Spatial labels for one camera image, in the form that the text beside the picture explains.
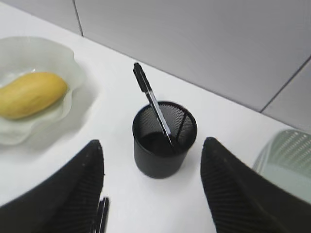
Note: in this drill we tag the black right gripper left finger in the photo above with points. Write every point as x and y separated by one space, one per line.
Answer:
66 202

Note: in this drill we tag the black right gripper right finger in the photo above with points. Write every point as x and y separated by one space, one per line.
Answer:
242 201

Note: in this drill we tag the black marker pen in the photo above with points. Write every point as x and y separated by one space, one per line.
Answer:
147 90
102 215

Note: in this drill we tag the yellow mango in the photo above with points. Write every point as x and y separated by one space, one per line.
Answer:
30 94

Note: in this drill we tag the light green plastic basket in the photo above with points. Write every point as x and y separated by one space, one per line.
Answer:
286 162

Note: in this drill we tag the black mesh pen holder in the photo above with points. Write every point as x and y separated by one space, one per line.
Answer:
152 152

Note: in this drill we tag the translucent green wavy plate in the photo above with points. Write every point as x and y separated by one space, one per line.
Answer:
20 55

